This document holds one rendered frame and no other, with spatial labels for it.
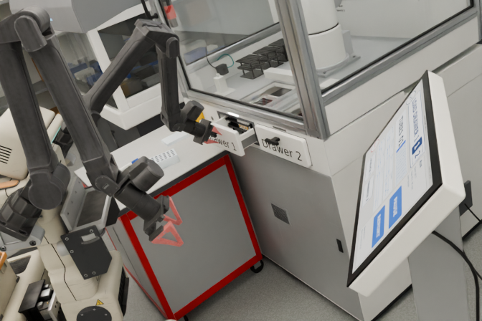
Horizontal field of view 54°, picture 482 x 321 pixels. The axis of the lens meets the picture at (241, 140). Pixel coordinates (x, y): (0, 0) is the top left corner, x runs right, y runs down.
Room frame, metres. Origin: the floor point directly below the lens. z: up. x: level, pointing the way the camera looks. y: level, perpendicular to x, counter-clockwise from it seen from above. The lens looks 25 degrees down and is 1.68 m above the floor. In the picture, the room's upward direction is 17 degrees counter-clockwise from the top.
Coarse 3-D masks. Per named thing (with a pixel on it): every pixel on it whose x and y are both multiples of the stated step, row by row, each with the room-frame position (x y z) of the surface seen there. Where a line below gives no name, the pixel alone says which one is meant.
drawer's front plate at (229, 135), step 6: (216, 126) 1.83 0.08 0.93; (222, 126) 1.81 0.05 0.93; (222, 132) 1.79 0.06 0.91; (228, 132) 1.75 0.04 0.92; (234, 132) 1.72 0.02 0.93; (216, 138) 1.86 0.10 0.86; (222, 138) 1.81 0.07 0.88; (228, 138) 1.76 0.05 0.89; (234, 138) 1.72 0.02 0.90; (216, 144) 1.88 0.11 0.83; (222, 144) 1.82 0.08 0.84; (228, 144) 1.78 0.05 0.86; (234, 144) 1.73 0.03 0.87; (240, 144) 1.71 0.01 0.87; (228, 150) 1.79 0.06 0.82; (234, 150) 1.75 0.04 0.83; (240, 150) 1.70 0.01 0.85
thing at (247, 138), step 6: (222, 120) 1.98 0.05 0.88; (228, 120) 1.99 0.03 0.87; (228, 126) 1.99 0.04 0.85; (240, 132) 1.90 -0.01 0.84; (246, 132) 1.76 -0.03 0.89; (252, 132) 1.76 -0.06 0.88; (240, 138) 1.73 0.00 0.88; (246, 138) 1.74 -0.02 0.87; (252, 138) 1.76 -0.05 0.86; (246, 144) 1.74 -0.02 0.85
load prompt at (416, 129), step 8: (416, 96) 1.05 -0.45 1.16; (416, 104) 1.01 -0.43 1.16; (408, 112) 1.03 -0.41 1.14; (416, 112) 0.98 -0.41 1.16; (416, 120) 0.94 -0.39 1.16; (416, 128) 0.91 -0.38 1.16; (416, 136) 0.88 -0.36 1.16; (424, 136) 0.84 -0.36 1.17; (416, 144) 0.85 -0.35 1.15; (424, 144) 0.81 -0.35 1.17; (416, 152) 0.82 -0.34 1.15; (424, 152) 0.79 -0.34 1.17; (416, 160) 0.80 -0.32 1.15
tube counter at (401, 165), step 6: (402, 138) 0.95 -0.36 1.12; (396, 144) 0.97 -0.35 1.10; (402, 144) 0.93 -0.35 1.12; (396, 150) 0.94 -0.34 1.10; (402, 150) 0.90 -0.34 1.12; (396, 156) 0.92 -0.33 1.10; (402, 156) 0.88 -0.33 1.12; (396, 162) 0.90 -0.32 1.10; (402, 162) 0.86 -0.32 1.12; (396, 168) 0.87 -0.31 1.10; (402, 168) 0.84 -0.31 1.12; (396, 174) 0.85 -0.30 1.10; (402, 174) 0.82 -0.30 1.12; (396, 180) 0.83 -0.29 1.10
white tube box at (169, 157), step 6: (168, 150) 2.04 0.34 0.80; (174, 150) 2.01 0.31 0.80; (156, 156) 2.02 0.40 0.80; (162, 156) 1.99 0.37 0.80; (168, 156) 1.97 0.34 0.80; (174, 156) 1.96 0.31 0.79; (156, 162) 1.95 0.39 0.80; (162, 162) 1.95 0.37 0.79; (168, 162) 1.95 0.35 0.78; (174, 162) 1.96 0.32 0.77; (162, 168) 1.95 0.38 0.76
